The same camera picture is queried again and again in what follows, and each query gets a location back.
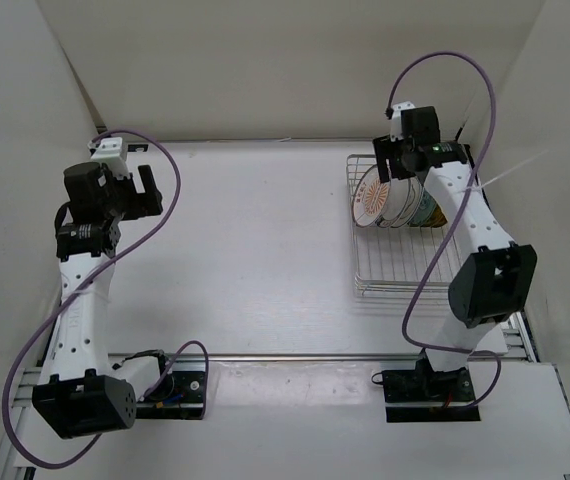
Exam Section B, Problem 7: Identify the dark blue rim plate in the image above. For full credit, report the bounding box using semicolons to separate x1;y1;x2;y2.
375;179;411;228

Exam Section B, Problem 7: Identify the orange sunburst white plate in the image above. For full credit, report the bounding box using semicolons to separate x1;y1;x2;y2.
351;166;392;228

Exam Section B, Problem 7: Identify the white plate teal line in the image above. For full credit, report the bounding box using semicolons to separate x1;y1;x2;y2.
396;178;423;228

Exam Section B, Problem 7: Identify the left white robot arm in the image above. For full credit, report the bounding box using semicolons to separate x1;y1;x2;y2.
32;161;175;439

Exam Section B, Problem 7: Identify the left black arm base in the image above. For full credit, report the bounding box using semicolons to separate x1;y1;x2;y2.
111;350;210;420

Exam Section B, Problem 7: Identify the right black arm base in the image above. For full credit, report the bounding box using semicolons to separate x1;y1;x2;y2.
371;368;481;424

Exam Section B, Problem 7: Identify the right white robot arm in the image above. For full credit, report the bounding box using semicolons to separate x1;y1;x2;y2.
373;102;537;400

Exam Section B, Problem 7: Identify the light blue patterned plate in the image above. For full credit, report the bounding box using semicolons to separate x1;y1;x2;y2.
408;191;437;227

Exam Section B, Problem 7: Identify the yellow patterned plate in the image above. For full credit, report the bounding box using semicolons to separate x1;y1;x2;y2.
425;207;447;228

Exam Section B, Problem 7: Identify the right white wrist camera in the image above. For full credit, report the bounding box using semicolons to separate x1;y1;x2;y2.
386;101;415;141

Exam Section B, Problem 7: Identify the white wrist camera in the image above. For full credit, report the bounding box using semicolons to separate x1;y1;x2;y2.
90;137;130;179
386;101;415;141

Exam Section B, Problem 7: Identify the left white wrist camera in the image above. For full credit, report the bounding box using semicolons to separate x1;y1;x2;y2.
90;137;130;179

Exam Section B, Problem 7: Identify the metal wire dish rack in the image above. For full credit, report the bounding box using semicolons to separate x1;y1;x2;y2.
346;154;461;300

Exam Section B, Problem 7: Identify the aluminium table rail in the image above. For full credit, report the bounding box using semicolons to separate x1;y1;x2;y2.
164;352;426;362

